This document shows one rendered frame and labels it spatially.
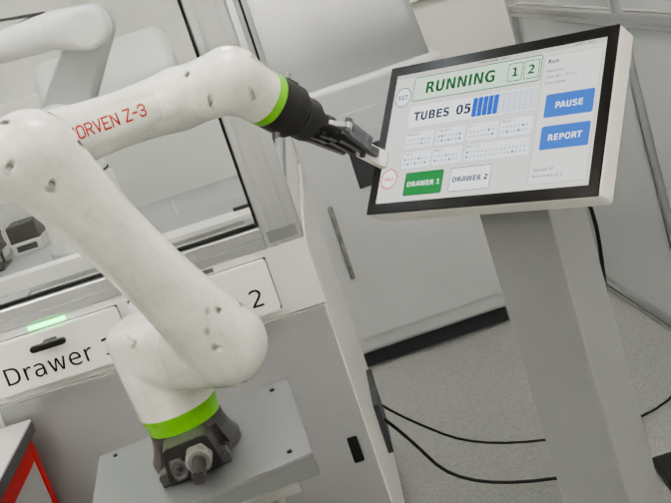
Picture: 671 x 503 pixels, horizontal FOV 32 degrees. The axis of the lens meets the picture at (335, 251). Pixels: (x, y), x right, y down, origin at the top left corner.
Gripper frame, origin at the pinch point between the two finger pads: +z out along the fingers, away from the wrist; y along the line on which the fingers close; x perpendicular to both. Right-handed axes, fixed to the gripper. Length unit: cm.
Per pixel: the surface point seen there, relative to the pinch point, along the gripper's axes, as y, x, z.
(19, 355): 70, 43, -19
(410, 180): 3.2, -0.5, 14.5
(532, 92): -22.3, -14.7, 14.5
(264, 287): 33.1, 21.6, 9.3
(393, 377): 127, 12, 156
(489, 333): 109, -11, 183
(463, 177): -9.6, 0.1, 14.5
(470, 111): -8.9, -12.9, 14.5
